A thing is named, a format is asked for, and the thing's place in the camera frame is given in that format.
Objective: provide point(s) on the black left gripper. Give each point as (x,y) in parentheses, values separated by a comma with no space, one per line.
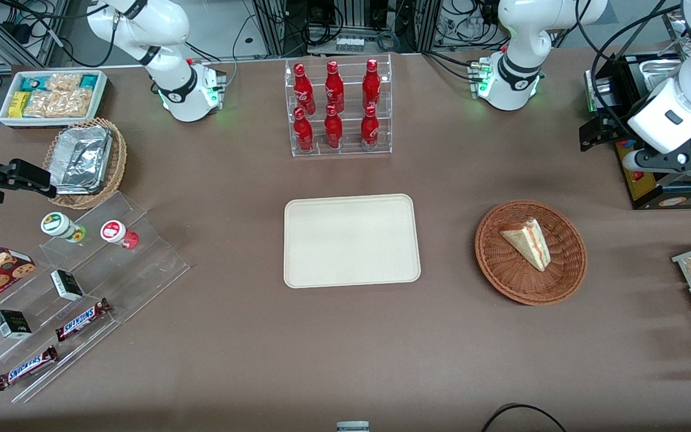
(614,125)

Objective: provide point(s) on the triangle sandwich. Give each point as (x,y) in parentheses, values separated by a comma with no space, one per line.
(528,243)

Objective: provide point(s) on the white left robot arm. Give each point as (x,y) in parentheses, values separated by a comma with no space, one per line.
(525,24)

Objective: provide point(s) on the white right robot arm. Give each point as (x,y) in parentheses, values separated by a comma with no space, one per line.
(171,30)

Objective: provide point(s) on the light wicker basket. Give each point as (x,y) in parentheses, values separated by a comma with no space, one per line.
(116,174)

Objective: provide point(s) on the round brown wicker basket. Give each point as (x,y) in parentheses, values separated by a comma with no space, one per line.
(501,273)

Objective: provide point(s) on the cream rectangular tray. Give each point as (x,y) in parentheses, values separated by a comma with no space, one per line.
(351,240)

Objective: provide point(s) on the stacked aluminium foil trays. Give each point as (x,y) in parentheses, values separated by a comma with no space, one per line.
(78,159)

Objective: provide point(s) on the green-lidded white cup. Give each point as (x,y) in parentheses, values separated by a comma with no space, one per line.
(57,224)

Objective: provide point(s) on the white rectangular snack bin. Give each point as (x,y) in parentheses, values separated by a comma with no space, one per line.
(5,115)

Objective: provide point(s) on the yellow snack packet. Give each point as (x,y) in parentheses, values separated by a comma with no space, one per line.
(18,104)

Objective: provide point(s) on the clear bag of nut snacks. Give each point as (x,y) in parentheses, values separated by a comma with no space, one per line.
(57,104)
(65,81)

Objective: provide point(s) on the teal snack packet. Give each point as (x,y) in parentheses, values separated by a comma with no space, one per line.
(89,81)
(35,83)

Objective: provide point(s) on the red-lidded white cup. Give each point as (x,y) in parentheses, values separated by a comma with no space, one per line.
(114,231)

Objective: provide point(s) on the black countertop machine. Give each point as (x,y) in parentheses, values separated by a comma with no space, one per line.
(612,90)

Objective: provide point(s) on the small black carton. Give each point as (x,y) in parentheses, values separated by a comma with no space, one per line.
(12,324)
(67,285)

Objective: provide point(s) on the clear acrylic stepped stand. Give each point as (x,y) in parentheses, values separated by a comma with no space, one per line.
(153,264)

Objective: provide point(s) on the Snickers chocolate bar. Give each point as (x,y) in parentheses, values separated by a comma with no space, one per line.
(26,368)
(81,320)

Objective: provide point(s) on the red cola bottle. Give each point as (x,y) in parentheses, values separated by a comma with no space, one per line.
(333,129)
(371,84)
(302,87)
(303,132)
(334,87)
(369,129)

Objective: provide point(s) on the clear acrylic bottle rack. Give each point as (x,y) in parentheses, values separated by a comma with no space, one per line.
(351,151)

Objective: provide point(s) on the white power strip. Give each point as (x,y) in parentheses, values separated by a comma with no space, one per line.
(349,43)

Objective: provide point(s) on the small grey device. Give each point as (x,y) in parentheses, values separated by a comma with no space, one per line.
(352,426)

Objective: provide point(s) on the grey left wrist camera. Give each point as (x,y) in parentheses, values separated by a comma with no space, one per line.
(632,161)

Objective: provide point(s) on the aluminium frame rack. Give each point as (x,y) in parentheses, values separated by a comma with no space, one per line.
(273,24)

